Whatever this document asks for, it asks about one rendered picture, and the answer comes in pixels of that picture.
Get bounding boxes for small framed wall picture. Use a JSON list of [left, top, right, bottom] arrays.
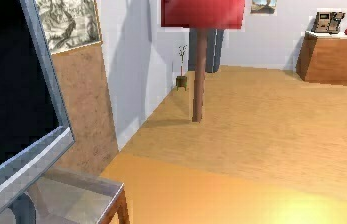
[[250, 0, 278, 15]]

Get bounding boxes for grey framed television set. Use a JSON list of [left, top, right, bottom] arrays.
[[0, 0, 76, 224]]

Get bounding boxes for red shade floor lamp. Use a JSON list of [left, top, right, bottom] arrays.
[[160, 0, 246, 123]]

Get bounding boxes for glass top television stand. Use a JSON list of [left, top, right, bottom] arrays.
[[0, 166, 131, 224]]

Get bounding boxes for brown wooden counter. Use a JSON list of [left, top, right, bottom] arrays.
[[295, 30, 347, 88]]

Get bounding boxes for grey landscape framed picture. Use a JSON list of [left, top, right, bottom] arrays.
[[34, 0, 103, 55]]

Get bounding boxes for small potted house plant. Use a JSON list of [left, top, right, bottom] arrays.
[[175, 44, 189, 92]]

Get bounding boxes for beige coffee machine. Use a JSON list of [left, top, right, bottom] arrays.
[[310, 11, 346, 35]]

